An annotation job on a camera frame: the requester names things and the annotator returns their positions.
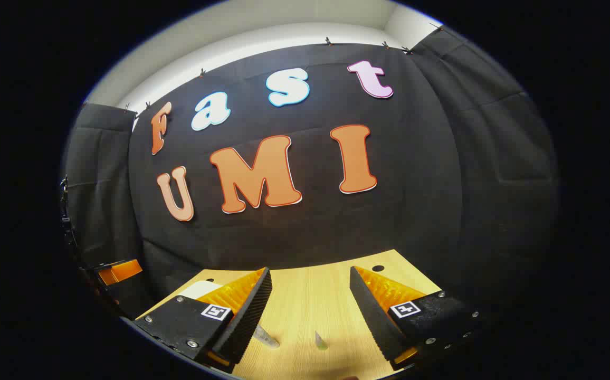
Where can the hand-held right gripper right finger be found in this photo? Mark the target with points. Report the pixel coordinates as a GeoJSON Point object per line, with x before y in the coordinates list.
{"type": "Point", "coordinates": [371, 311]}

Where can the slim white tube green cap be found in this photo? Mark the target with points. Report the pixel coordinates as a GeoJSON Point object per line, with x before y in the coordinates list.
{"type": "Point", "coordinates": [320, 341]}

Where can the wide white green tube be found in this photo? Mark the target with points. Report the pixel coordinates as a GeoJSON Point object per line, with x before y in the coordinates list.
{"type": "Point", "coordinates": [266, 337]}

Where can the pale yellow suitcase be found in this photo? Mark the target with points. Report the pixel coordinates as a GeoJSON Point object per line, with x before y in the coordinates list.
{"type": "Point", "coordinates": [199, 289]}

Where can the black backdrop cloth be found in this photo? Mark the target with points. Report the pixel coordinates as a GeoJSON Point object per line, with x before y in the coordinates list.
{"type": "Point", "coordinates": [310, 227]}

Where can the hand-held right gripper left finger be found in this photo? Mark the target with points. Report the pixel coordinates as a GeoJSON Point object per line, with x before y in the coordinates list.
{"type": "Point", "coordinates": [249, 311]}

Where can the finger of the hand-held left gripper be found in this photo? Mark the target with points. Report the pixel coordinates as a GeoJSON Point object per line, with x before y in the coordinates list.
{"type": "Point", "coordinates": [120, 273]}

